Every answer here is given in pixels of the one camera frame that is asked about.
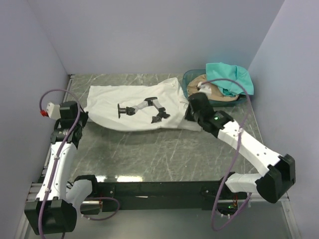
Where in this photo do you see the beige t shirt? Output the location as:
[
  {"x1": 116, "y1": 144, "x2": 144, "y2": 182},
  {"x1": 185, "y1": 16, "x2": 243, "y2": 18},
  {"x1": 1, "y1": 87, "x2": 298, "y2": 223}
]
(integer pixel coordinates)
[{"x1": 186, "y1": 74, "x2": 239, "y2": 102}]

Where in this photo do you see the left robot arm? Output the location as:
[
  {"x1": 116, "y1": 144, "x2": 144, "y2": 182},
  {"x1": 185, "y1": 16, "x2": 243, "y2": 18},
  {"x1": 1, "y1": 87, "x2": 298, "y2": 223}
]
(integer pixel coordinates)
[{"x1": 24, "y1": 101, "x2": 100, "y2": 236}]

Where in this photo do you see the teal t shirt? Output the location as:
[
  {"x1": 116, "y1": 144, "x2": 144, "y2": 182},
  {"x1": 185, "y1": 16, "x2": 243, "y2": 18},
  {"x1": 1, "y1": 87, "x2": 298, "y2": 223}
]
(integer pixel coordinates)
[{"x1": 205, "y1": 63, "x2": 254, "y2": 97}]

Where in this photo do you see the black base crossbar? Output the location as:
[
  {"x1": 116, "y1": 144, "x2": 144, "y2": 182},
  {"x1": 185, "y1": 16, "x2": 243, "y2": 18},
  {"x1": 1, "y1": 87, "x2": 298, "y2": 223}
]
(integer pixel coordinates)
[{"x1": 96, "y1": 181, "x2": 251, "y2": 212}]

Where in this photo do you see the teal plastic laundry basket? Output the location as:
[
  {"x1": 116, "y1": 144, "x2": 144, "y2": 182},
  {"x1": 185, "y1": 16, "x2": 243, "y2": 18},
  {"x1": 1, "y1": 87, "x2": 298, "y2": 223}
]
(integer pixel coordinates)
[{"x1": 181, "y1": 69, "x2": 247, "y2": 107}]

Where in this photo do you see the white printed t shirt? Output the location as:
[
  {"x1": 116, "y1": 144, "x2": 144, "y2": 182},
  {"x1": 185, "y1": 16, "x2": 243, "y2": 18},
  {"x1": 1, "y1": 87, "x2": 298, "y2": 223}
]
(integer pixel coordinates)
[{"x1": 85, "y1": 78, "x2": 201, "y2": 131}]

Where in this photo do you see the aluminium frame rail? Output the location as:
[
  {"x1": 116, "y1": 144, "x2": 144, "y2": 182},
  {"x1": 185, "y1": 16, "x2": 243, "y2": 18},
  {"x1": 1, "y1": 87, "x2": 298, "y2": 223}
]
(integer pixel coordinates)
[{"x1": 24, "y1": 181, "x2": 290, "y2": 204}]

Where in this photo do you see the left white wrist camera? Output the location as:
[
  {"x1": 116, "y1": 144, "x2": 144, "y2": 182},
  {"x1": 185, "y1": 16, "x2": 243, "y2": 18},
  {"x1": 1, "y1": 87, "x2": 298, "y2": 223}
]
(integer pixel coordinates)
[{"x1": 40, "y1": 102, "x2": 61, "y2": 120}]

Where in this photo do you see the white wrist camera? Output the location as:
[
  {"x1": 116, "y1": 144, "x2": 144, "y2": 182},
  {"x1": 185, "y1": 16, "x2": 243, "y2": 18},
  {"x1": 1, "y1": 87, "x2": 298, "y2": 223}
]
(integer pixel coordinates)
[
  {"x1": 197, "y1": 82, "x2": 212, "y2": 96},
  {"x1": 40, "y1": 102, "x2": 61, "y2": 120}
]

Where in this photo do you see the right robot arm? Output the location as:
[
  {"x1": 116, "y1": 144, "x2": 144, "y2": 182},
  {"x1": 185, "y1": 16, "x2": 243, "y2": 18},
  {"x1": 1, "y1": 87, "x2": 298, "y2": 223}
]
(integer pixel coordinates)
[{"x1": 185, "y1": 93, "x2": 296, "y2": 204}]

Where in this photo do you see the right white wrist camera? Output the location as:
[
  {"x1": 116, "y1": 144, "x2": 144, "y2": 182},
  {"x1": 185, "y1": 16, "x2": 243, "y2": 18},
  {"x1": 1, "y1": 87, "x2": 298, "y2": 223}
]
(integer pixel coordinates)
[{"x1": 197, "y1": 82, "x2": 212, "y2": 96}]

